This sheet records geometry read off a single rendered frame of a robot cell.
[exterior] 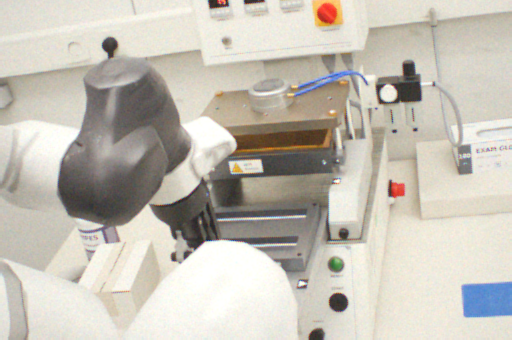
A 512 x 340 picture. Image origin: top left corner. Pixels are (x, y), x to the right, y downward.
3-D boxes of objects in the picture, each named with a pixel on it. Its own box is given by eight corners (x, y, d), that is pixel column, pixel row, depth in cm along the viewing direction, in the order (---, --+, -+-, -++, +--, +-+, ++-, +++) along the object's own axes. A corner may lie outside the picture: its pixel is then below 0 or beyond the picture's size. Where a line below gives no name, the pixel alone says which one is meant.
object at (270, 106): (233, 120, 158) (221, 63, 153) (377, 108, 149) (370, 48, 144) (200, 173, 137) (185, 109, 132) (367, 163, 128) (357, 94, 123)
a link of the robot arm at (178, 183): (112, 181, 84) (129, 211, 88) (215, 175, 81) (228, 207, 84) (138, 106, 92) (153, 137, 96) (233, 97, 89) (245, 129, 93)
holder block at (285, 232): (210, 219, 131) (207, 206, 130) (321, 214, 125) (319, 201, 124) (182, 273, 116) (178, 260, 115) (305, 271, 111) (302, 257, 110)
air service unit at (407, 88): (368, 129, 152) (359, 62, 146) (439, 124, 148) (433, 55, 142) (365, 140, 148) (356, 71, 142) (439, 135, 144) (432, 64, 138)
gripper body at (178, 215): (151, 158, 93) (174, 204, 100) (134, 210, 88) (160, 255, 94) (207, 154, 91) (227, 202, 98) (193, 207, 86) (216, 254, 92)
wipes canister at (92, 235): (97, 252, 172) (79, 196, 166) (131, 249, 170) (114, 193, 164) (84, 273, 164) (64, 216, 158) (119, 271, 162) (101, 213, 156)
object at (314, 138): (239, 132, 151) (230, 89, 148) (346, 124, 145) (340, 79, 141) (217, 171, 136) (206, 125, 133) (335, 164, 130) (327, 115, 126)
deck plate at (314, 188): (237, 140, 173) (236, 136, 173) (386, 129, 163) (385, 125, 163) (174, 249, 133) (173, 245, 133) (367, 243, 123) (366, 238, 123)
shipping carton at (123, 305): (111, 277, 161) (99, 242, 157) (165, 274, 158) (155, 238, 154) (80, 331, 144) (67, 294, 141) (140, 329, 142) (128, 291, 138)
